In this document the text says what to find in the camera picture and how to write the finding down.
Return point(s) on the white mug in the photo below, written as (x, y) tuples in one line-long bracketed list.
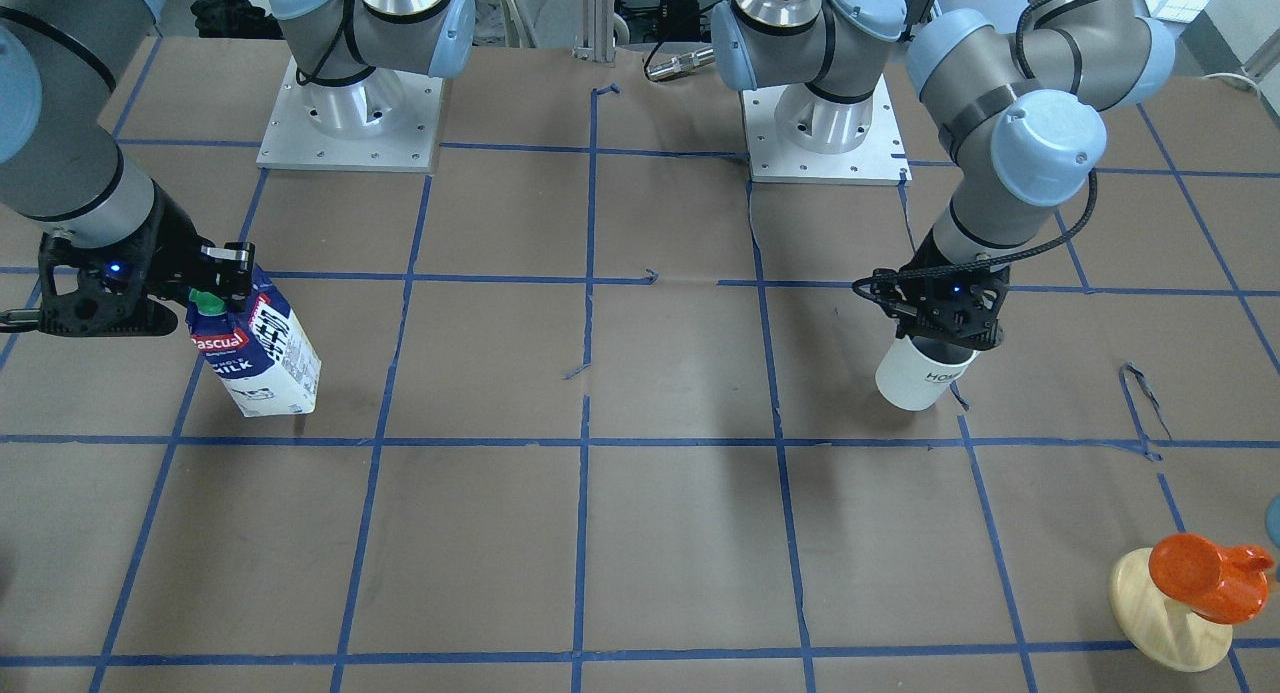
[(915, 371)]

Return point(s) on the blue white milk carton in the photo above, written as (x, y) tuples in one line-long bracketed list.
[(261, 355)]

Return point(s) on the orange cup on stand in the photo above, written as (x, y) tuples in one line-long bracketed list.
[(1222, 585)]

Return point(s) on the aluminium frame post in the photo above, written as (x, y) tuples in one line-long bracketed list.
[(594, 37)]

